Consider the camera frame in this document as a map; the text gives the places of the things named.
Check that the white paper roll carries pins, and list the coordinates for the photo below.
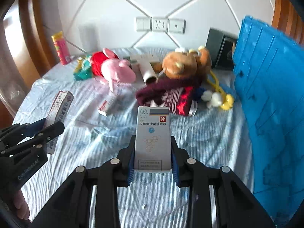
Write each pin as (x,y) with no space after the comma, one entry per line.
(148,72)

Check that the maroon knit hat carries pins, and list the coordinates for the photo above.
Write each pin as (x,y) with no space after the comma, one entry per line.
(166,92)

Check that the black box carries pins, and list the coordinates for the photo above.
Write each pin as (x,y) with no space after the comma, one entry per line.
(220,49)

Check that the small red white box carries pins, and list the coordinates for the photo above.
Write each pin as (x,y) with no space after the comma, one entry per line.
(106,108)

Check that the white wall socket panel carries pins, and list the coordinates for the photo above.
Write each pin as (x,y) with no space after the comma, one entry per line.
(160,25)

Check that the red yellow cylinder can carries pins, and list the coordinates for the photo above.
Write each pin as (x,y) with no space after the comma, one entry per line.
(62,49)

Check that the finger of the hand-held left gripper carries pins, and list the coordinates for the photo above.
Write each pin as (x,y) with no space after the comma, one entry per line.
(53,130)
(35,127)

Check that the clear plastic bag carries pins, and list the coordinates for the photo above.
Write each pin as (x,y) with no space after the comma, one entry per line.
(11,90)

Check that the pink pig plush red dress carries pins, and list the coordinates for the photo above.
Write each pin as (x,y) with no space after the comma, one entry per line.
(114,66)

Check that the pink white medicine box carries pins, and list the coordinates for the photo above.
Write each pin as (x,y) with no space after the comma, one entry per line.
(60,106)

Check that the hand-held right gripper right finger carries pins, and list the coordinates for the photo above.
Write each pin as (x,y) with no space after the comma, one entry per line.
(175,168)

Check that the green snack bag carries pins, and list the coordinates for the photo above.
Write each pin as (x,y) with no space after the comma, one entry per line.
(83,71)

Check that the brown bear plush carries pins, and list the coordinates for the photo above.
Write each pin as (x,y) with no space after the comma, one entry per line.
(182,63)

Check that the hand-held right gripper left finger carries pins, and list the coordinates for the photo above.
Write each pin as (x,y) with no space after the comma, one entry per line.
(130,166)

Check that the person's left hand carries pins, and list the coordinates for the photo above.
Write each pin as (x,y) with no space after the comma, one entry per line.
(21,204)

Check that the blue plastic storage bin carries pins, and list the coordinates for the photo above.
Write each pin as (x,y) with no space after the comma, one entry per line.
(273,99)

